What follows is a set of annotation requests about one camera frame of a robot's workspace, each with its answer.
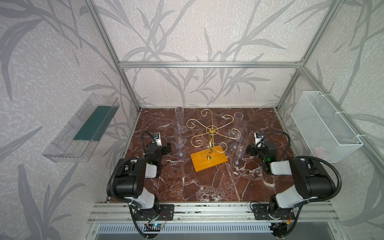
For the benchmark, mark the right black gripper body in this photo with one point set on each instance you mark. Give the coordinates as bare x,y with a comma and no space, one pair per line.
251,150

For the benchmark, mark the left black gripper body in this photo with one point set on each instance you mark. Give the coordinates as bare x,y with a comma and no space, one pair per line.
165,148

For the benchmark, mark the clear wine glass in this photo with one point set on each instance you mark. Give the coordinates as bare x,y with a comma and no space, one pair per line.
240,150
180,116
234,142
181,153
179,134

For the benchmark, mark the round wine glass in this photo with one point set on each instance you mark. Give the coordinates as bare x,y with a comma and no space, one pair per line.
239,126

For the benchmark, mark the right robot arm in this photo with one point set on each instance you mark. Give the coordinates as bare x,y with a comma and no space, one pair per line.
315,180

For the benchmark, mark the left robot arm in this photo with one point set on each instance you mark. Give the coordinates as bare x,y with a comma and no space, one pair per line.
127,182

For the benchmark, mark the yellow wooden rack base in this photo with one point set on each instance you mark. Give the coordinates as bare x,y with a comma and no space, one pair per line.
207,159

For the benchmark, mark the green circuit board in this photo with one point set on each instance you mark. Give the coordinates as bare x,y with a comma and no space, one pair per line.
156,227

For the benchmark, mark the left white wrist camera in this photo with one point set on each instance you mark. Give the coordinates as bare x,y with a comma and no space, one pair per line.
157,139

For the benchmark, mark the gold wire glass rack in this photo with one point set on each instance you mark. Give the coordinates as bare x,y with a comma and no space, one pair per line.
211,130

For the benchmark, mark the white wire mesh basket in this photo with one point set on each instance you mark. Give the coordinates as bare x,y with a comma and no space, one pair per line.
324,129

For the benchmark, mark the clear plastic wall bin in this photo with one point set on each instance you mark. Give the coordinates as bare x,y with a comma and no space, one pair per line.
79,138

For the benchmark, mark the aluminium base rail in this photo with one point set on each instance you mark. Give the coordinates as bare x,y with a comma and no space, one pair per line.
216,220

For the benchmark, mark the aluminium frame struts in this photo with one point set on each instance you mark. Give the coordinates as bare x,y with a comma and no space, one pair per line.
347,60

